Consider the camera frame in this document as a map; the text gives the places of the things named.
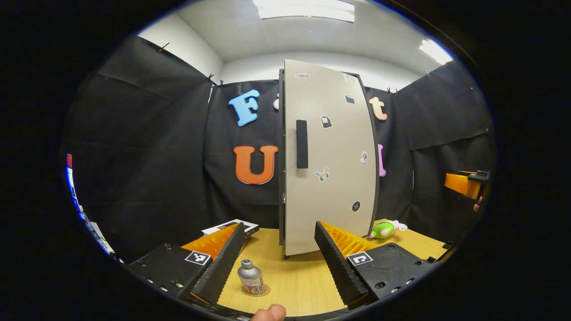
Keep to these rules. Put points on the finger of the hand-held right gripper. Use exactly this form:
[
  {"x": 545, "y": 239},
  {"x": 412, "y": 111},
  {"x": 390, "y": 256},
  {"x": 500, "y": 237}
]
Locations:
[{"x": 461, "y": 183}]

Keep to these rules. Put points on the grey cabinet door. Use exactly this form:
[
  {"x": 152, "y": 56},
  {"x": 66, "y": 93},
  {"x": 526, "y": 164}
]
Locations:
[{"x": 339, "y": 200}]

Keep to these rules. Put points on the silver bottle red label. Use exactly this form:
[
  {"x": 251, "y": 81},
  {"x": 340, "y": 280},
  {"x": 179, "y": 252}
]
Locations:
[{"x": 250, "y": 276}]

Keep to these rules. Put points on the pink green plush toy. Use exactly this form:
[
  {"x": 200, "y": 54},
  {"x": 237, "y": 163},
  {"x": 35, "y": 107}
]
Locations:
[{"x": 383, "y": 229}]

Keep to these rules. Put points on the grey cabinet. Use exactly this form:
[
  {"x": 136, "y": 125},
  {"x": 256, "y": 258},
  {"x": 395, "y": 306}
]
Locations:
[{"x": 281, "y": 178}]

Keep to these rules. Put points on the round brown coaster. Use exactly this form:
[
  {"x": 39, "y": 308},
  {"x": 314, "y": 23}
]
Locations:
[{"x": 266, "y": 290}]

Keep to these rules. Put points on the black backdrop cloth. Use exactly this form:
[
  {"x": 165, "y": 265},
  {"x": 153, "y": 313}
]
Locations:
[{"x": 147, "y": 147}]

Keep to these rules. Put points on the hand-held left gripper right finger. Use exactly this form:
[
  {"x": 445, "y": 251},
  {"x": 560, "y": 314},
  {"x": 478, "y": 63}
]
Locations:
[{"x": 339, "y": 272}]

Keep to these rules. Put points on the ceiling light panel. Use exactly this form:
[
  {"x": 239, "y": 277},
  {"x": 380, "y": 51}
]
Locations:
[
  {"x": 435, "y": 51},
  {"x": 308, "y": 9}
]

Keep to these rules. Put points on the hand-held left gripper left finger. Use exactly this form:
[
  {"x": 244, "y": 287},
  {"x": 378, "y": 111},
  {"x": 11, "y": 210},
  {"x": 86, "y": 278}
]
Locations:
[{"x": 223, "y": 267}]

